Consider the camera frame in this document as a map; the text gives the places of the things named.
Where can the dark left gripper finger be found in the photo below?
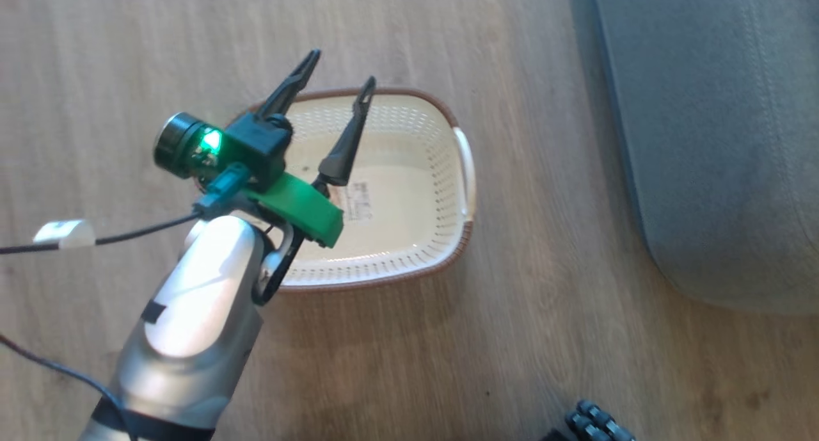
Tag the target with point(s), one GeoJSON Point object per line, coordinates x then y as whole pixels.
{"type": "Point", "coordinates": [349, 140]}
{"type": "Point", "coordinates": [291, 89]}

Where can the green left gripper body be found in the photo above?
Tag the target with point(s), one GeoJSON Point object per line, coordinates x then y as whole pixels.
{"type": "Point", "coordinates": [301, 204]}

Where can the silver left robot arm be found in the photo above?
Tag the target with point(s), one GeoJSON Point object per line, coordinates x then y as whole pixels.
{"type": "Point", "coordinates": [198, 300]}

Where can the printed basket label sticker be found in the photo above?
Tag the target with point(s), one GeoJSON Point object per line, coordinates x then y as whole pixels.
{"type": "Point", "coordinates": [359, 201]}

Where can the white perforated laundry basket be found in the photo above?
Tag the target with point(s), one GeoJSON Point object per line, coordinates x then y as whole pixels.
{"type": "Point", "coordinates": [409, 172]}

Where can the grey sofa seat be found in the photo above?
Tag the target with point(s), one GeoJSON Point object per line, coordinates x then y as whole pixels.
{"type": "Point", "coordinates": [723, 140]}

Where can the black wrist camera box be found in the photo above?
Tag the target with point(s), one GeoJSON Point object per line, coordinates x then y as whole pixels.
{"type": "Point", "coordinates": [256, 150]}

